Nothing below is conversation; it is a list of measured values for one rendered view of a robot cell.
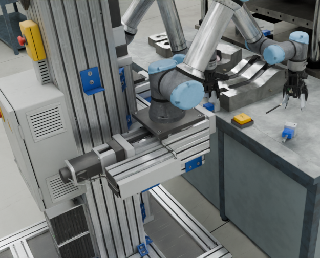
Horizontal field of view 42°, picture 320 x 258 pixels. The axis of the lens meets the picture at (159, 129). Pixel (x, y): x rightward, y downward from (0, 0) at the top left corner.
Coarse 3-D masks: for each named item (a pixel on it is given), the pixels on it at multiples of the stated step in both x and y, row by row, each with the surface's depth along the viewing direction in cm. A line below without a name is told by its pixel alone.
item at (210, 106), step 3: (213, 102) 214; (219, 102) 214; (204, 105) 215; (207, 105) 214; (210, 105) 214; (213, 105) 214; (219, 105) 215; (207, 108) 213; (210, 108) 214; (213, 108) 215; (216, 108) 215; (219, 108) 216; (216, 111) 216
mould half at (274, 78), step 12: (228, 72) 236; (252, 72) 228; (264, 72) 223; (276, 72) 219; (228, 84) 221; (252, 84) 220; (264, 84) 219; (276, 84) 223; (228, 96) 210; (240, 96) 213; (252, 96) 218; (264, 96) 222; (228, 108) 214
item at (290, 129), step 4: (288, 124) 189; (292, 124) 189; (296, 124) 188; (284, 128) 190; (288, 128) 188; (292, 128) 188; (296, 128) 190; (284, 132) 186; (288, 132) 186; (292, 132) 186; (296, 132) 191; (284, 136) 187; (288, 136) 186; (292, 136) 187; (284, 140) 183
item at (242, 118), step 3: (240, 114) 204; (243, 114) 204; (234, 117) 202; (237, 117) 202; (240, 117) 202; (243, 117) 201; (246, 117) 201; (249, 117) 201; (237, 120) 201; (240, 120) 199; (243, 120) 199; (246, 120) 200; (249, 120) 201; (240, 123) 200; (243, 123) 200
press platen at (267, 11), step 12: (252, 0) 301; (264, 0) 298; (276, 0) 295; (288, 0) 293; (300, 0) 290; (312, 0) 287; (264, 12) 284; (276, 12) 273; (288, 12) 269; (300, 12) 267; (312, 12) 264; (300, 24) 259; (312, 24) 251
